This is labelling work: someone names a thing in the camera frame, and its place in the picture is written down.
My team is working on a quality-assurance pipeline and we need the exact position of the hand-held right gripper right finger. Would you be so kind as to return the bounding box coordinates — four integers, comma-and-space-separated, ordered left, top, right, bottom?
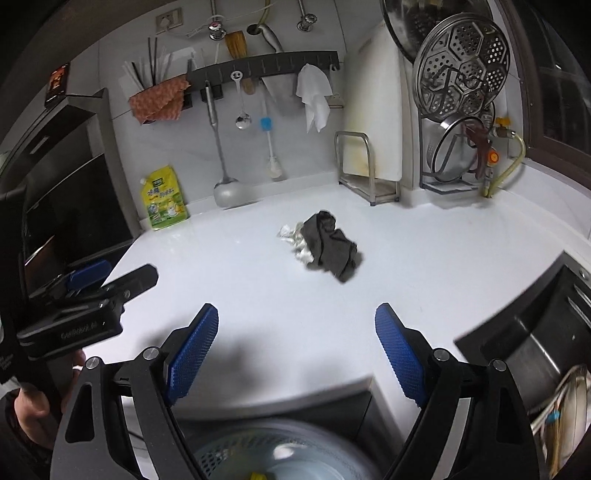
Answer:
375, 302, 541, 480

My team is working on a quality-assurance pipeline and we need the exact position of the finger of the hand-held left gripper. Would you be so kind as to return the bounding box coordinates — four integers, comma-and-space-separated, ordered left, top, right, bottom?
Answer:
99, 264, 159, 303
28, 259, 113, 301

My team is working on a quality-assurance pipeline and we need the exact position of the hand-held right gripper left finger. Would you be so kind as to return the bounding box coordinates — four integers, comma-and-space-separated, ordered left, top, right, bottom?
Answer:
50, 303, 220, 480

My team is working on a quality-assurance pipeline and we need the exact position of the pale blue plastic waste basket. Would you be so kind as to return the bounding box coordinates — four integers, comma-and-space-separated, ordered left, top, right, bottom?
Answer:
191, 418, 386, 480

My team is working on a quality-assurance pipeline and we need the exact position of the dark grey cloth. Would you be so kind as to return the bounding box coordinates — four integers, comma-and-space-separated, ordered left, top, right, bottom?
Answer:
302, 211, 360, 283

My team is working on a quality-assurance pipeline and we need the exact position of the silver wrapper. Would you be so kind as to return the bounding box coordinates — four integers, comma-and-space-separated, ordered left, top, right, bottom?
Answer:
277, 223, 319, 265

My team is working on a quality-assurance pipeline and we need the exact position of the person's left forearm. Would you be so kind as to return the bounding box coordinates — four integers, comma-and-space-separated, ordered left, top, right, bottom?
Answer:
0, 392, 54, 480

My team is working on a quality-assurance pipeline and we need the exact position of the person's left hand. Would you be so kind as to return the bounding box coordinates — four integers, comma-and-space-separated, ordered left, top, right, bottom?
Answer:
14, 350, 87, 445

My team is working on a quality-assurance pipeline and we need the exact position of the green yellow refill pouch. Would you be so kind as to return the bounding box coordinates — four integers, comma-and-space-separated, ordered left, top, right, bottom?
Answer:
140, 165, 190, 232

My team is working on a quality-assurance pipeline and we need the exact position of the black oven appliance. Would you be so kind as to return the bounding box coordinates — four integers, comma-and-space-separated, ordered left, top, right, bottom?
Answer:
0, 88, 134, 296

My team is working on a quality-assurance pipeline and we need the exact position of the steel ladle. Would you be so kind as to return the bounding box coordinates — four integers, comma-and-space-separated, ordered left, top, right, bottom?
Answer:
203, 83, 252, 209

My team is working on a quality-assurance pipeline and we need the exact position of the black kitchen sink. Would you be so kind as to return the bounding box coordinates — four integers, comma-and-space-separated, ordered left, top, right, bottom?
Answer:
455, 251, 591, 416

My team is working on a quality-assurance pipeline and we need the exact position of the steel cutting board rack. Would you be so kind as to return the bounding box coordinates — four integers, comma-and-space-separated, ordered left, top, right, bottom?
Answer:
335, 131, 400, 205

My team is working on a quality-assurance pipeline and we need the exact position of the dark metal lid rack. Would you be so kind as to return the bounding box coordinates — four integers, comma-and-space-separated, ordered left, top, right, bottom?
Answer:
419, 104, 492, 191

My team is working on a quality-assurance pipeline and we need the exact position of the beige plate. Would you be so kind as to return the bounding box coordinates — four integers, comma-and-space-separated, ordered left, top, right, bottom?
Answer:
556, 369, 591, 467

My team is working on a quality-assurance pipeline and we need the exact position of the orange patterned dishcloth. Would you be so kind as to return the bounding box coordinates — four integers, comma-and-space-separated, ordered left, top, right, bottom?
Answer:
128, 76, 191, 124

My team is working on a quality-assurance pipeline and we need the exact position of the dark printed card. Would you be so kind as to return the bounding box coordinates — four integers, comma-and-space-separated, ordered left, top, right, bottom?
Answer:
44, 62, 72, 108

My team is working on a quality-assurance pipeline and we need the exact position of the small steel spoon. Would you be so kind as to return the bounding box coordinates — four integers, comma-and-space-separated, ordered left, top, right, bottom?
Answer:
229, 70, 252, 130

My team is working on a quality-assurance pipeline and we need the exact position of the glass pot lid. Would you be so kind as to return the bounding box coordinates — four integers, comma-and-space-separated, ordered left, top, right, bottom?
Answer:
431, 115, 497, 183

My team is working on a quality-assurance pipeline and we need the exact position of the chopsticks bundle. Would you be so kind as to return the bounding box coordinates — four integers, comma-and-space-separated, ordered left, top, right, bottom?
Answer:
122, 37, 174, 88

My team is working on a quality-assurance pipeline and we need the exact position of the gas valve with orange knob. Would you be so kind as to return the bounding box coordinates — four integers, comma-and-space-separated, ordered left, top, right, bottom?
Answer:
480, 117, 515, 197

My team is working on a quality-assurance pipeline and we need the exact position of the brown pot holder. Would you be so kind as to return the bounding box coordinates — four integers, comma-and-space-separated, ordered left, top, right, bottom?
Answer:
464, 124, 492, 178

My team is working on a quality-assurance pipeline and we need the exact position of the steel cleaver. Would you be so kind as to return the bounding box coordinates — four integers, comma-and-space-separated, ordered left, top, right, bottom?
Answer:
249, 23, 300, 114

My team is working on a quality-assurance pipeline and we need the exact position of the wooden spatula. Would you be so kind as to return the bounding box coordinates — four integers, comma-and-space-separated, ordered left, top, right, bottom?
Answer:
225, 30, 257, 95

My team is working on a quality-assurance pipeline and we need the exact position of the white hanging cloth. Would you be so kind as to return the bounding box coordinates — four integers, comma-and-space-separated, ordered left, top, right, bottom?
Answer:
295, 64, 333, 134

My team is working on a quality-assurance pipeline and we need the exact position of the white cutting board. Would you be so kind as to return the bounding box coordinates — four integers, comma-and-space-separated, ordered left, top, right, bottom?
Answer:
342, 23, 414, 185

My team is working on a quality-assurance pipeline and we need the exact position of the perforated steel steamer plate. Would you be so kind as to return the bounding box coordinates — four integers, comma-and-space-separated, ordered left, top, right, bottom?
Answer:
412, 16, 511, 118

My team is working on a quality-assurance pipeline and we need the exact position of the dark framed window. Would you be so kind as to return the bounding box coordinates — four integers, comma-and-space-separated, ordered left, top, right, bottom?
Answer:
501, 0, 591, 162

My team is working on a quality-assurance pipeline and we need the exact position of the blue handled bottle brush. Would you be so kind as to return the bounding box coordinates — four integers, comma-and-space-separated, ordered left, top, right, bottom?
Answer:
259, 99, 286, 180

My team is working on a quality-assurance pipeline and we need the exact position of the yellow gas hose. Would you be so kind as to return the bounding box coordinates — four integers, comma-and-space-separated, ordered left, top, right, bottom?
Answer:
485, 131, 527, 198

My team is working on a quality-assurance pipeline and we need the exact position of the dark wall utensil rail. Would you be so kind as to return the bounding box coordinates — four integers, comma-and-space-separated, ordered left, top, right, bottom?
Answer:
185, 51, 341, 103

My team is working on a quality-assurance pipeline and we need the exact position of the wall power outlet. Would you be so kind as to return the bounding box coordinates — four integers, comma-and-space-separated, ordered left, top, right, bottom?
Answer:
154, 10, 183, 34

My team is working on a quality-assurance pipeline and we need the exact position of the chrome wall water valve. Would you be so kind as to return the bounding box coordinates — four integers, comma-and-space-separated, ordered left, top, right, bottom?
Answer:
295, 0, 317, 32
208, 0, 227, 41

